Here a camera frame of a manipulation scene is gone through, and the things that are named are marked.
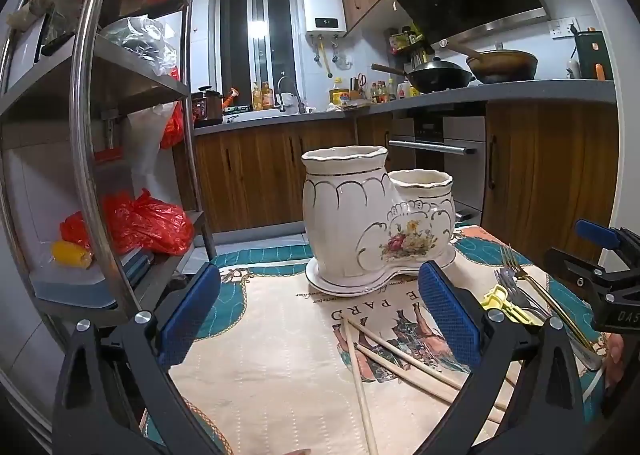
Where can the silver fork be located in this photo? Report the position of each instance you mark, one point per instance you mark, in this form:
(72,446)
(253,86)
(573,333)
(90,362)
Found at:
(515,296)

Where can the white plastic bag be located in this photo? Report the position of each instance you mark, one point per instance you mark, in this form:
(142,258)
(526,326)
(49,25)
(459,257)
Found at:
(145,145)

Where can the clear plastic bag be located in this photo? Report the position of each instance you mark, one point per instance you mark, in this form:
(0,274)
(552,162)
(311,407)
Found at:
(142,42)

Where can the cooking oil bottles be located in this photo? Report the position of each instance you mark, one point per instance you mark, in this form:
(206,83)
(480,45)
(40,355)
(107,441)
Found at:
(263,96)

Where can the printed table cloth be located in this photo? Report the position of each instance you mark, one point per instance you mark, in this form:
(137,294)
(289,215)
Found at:
(280,365)

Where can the scissors in knife block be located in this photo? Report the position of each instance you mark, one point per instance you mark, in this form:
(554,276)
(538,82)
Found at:
(358,87)

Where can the green flat box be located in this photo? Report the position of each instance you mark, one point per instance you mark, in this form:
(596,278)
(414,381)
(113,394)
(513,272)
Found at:
(236,109)

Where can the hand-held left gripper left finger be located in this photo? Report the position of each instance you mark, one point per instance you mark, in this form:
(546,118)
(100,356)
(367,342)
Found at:
(190,317)

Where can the blue plastic storage box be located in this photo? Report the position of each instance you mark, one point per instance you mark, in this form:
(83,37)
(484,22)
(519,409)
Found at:
(90,290)

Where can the stainless steel storage rack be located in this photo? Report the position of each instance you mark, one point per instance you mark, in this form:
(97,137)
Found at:
(95,110)

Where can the white ceramic saucer tray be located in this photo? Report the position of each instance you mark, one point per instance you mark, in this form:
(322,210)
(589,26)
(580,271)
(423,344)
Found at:
(345,287)

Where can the person's right hand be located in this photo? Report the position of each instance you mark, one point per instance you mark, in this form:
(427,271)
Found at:
(616,360)

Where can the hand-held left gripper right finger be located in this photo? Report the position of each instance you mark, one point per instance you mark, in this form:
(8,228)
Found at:
(450,317)

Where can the grey kitchen countertop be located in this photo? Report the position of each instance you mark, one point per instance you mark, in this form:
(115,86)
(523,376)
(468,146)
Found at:
(525,92)

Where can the yellow condiment jar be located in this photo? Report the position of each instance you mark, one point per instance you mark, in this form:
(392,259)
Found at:
(339,95)

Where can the small red plastic bag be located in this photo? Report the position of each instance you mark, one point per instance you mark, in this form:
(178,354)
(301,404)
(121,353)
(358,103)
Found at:
(172,127)

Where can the red rice cooker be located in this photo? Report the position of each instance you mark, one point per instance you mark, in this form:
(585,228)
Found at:
(206,107)

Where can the wooden lower cabinets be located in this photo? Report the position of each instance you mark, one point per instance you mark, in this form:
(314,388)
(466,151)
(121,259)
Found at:
(260,175)

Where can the stainless steel oven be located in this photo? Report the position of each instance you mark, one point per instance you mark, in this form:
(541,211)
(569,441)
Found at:
(440,160)

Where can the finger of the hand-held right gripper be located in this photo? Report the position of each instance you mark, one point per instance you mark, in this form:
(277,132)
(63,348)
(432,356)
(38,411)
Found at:
(575,270)
(595,233)

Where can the row of condiment bottles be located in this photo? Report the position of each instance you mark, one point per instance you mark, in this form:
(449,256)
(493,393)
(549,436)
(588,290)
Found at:
(392,91)

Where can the white water heater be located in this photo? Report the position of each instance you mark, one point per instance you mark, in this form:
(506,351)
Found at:
(324,7)

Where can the chrome kitchen faucet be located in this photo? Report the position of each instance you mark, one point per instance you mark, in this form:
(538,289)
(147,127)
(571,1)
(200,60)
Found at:
(292,92)

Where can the brown frying pan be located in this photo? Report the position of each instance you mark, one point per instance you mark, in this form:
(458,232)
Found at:
(505,65)

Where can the black wok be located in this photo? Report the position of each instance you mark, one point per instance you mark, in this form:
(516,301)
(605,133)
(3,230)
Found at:
(440,76)

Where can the white floral ceramic utensil holder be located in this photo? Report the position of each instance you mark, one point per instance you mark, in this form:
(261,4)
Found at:
(340,215)

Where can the large red plastic bag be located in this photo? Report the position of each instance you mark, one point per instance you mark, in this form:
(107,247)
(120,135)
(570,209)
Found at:
(145,225)

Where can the kitchen window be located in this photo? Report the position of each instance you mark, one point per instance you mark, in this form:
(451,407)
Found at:
(257,45)

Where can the wooden chopstick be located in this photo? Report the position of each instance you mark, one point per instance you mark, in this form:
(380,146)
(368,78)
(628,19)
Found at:
(400,350)
(361,395)
(400,366)

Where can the yellow plastic spoon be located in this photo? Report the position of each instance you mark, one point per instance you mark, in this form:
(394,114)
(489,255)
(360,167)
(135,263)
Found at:
(492,299)
(522,316)

